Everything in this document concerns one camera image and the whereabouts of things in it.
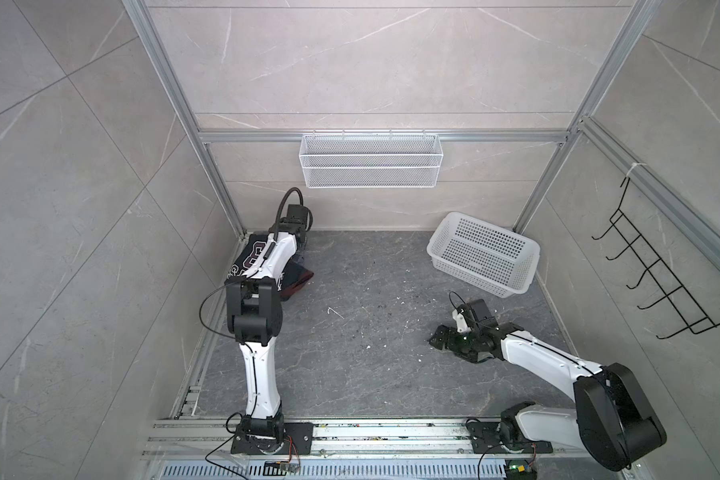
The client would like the white plastic laundry basket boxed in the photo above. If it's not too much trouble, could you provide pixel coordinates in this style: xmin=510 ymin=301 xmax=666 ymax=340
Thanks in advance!
xmin=427 ymin=212 xmax=541 ymax=298

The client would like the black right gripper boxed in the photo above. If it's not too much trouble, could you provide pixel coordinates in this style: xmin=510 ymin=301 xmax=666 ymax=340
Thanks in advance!
xmin=428 ymin=324 xmax=481 ymax=361

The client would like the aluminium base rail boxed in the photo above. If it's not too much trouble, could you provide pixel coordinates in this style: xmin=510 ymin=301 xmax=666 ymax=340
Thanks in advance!
xmin=136 ymin=417 xmax=591 ymax=463

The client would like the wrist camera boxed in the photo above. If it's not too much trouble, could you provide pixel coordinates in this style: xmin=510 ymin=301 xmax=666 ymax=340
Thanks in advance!
xmin=284 ymin=204 xmax=313 ymax=231
xmin=452 ymin=299 xmax=498 ymax=333

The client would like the white wire mesh wall basket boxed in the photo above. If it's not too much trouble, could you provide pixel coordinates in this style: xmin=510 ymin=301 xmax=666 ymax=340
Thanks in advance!
xmin=299 ymin=133 xmax=444 ymax=189

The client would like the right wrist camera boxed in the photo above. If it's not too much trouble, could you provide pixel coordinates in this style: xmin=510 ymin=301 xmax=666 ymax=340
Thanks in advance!
xmin=452 ymin=299 xmax=498 ymax=333

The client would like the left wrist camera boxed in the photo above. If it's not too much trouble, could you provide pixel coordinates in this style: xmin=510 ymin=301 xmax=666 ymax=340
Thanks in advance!
xmin=284 ymin=204 xmax=313 ymax=231

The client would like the grey slotted cable duct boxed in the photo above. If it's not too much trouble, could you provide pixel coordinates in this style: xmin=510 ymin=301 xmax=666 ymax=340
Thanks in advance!
xmin=157 ymin=458 xmax=508 ymax=479

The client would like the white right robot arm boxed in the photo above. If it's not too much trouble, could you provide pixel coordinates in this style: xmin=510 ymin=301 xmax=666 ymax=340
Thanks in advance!
xmin=429 ymin=324 xmax=667 ymax=471

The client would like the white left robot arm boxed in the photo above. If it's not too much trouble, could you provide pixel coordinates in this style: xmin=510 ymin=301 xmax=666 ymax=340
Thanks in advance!
xmin=225 ymin=219 xmax=306 ymax=454

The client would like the dark navy tank top pile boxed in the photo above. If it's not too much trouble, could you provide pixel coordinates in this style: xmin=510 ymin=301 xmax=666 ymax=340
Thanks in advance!
xmin=227 ymin=232 xmax=314 ymax=301

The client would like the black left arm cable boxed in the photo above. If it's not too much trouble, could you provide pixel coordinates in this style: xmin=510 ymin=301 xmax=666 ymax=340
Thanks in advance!
xmin=268 ymin=186 xmax=306 ymax=241

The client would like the black wire hook rack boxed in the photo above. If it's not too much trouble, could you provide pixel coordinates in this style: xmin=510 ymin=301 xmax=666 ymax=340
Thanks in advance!
xmin=591 ymin=177 xmax=720 ymax=341

